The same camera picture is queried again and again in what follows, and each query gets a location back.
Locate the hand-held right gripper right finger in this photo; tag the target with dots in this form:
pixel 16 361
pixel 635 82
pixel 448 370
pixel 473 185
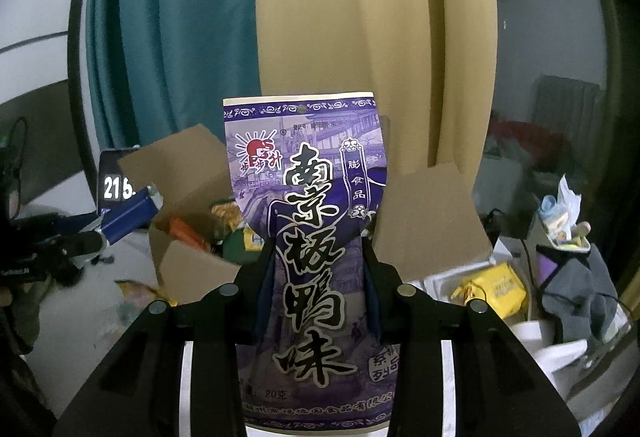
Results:
pixel 374 282

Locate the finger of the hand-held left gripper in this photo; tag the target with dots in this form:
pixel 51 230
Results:
pixel 130 214
pixel 82 244

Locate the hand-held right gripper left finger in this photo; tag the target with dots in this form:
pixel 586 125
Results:
pixel 265 282

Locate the brown cardboard box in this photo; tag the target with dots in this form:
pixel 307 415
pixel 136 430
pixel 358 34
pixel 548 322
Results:
pixel 192 269

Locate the purple snack packet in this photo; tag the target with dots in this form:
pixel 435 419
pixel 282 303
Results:
pixel 310 217

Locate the phone with clock display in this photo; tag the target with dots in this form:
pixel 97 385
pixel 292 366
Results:
pixel 112 182

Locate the green snack packet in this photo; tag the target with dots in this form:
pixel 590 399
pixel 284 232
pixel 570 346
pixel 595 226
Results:
pixel 237 249

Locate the orange snack packet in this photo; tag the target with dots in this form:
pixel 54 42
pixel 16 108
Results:
pixel 187 232

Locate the yellow snack packet with teeth print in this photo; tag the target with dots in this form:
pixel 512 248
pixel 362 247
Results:
pixel 140 292

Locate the crumpled yellow snack packet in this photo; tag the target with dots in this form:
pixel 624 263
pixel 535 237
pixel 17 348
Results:
pixel 492 289

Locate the purple bag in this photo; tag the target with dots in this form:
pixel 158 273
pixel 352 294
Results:
pixel 550 264

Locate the white box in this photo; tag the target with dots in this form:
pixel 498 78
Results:
pixel 550 357

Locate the teal curtain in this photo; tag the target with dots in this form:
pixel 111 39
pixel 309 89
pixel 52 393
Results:
pixel 175 27

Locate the dark red clothes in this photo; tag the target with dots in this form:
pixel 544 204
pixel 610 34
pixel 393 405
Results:
pixel 515 142

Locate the white plastic bag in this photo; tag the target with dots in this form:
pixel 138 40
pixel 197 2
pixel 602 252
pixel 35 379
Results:
pixel 562 212

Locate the grey cloth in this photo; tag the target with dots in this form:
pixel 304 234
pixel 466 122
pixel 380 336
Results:
pixel 582 297

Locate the grey radiator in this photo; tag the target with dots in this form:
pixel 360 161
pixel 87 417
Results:
pixel 565 112

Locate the yellow curtain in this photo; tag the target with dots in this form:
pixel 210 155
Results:
pixel 375 17

